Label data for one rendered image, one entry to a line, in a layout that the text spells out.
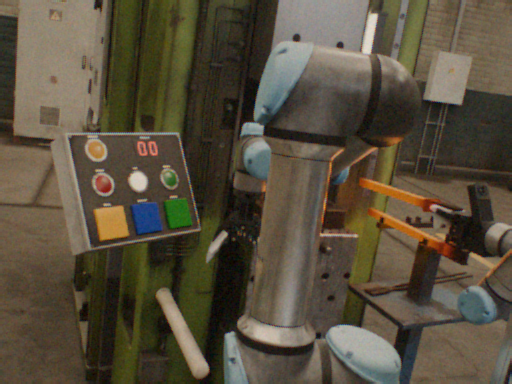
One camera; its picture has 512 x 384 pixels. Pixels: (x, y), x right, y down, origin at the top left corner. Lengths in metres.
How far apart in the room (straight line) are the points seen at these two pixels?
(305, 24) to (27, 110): 5.64
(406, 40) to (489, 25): 7.43
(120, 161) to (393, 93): 0.81
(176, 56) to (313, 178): 1.00
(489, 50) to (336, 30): 7.85
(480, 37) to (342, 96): 8.67
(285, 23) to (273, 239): 0.98
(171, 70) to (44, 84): 5.34
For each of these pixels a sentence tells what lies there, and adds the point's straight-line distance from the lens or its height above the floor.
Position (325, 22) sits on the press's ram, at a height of 1.56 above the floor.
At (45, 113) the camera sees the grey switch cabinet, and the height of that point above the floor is 0.41.
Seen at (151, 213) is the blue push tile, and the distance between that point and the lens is 1.36.
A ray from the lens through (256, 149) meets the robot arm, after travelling 1.05.
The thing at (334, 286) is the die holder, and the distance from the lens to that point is 1.84.
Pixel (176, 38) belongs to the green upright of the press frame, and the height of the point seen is 1.45.
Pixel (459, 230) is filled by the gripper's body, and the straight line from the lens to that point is 1.36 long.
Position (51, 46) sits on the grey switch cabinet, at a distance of 6.90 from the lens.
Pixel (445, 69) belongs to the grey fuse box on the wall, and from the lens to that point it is 8.83.
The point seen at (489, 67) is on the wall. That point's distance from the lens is 9.49.
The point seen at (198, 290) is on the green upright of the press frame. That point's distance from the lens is 1.87.
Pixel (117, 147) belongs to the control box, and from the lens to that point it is 1.36.
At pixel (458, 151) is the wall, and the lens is 9.42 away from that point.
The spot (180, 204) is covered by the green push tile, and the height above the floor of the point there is 1.03.
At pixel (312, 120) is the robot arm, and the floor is 1.37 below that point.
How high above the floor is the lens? 1.43
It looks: 14 degrees down
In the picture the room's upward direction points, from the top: 9 degrees clockwise
